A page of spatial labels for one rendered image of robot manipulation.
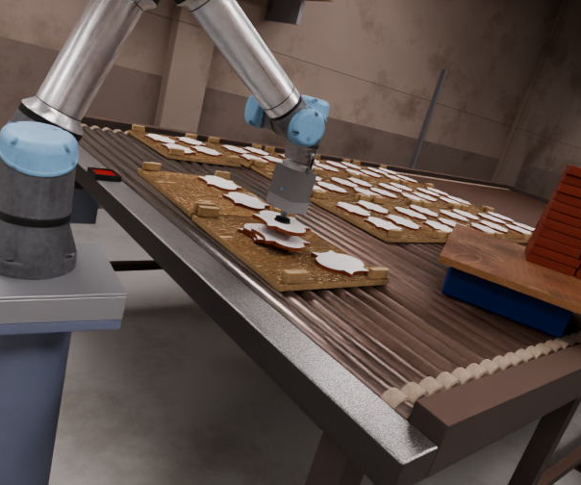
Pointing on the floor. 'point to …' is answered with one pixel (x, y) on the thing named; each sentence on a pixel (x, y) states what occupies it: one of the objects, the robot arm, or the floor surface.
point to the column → (15, 395)
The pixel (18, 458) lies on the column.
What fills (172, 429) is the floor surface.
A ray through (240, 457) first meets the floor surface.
